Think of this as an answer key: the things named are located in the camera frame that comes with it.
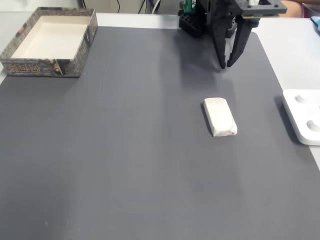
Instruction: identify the white block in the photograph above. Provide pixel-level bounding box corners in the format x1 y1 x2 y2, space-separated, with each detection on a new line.
201 96 238 138

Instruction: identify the patterned cardboard box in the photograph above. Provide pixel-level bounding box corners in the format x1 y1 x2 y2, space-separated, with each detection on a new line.
0 6 99 79

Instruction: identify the green circuit board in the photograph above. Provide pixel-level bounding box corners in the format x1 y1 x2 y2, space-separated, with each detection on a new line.
182 0 196 15

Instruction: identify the light blue object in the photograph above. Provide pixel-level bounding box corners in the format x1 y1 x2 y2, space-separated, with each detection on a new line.
309 15 320 34

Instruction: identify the grey table mat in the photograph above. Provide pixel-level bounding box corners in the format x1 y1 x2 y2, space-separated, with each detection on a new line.
0 24 320 240

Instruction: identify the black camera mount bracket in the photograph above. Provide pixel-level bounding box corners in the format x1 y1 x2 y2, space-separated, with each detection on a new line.
239 0 288 20

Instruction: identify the white cable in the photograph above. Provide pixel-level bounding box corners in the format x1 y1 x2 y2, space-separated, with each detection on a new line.
150 0 161 15

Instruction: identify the white plastic base plate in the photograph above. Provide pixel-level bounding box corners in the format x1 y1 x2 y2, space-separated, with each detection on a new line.
281 88 320 146

